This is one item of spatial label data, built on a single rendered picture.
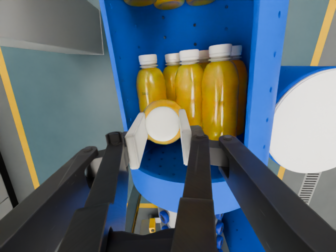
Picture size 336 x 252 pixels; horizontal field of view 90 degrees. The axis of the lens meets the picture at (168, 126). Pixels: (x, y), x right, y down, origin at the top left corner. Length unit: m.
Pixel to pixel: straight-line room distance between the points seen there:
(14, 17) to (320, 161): 1.01
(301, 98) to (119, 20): 0.44
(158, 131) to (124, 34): 0.26
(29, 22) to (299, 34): 1.67
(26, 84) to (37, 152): 0.64
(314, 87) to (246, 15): 0.23
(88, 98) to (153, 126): 1.42
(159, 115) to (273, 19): 0.17
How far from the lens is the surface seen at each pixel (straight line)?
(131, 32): 0.42
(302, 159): 0.58
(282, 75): 0.56
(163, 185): 0.27
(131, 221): 1.07
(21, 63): 1.83
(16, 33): 0.79
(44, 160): 2.05
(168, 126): 0.19
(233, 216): 0.96
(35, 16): 0.89
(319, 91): 0.53
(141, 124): 0.17
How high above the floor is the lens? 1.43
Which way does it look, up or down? 70 degrees down
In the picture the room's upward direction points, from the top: 179 degrees clockwise
